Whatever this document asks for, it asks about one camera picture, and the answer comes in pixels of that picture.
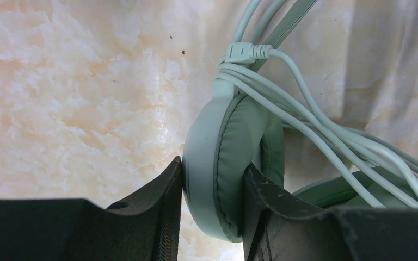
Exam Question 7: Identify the mint green headphones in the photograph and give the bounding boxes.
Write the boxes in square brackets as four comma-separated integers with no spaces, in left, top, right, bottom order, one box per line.
[182,0,418,244]

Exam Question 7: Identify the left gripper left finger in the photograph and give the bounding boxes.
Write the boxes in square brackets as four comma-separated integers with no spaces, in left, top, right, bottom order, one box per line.
[0,157,183,260]

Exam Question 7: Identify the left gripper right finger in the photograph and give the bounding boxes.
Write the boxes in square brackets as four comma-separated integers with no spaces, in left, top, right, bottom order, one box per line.
[242,165,418,260]

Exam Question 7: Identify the mint green cable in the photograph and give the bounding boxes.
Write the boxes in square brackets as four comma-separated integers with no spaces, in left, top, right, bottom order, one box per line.
[216,42,418,210]

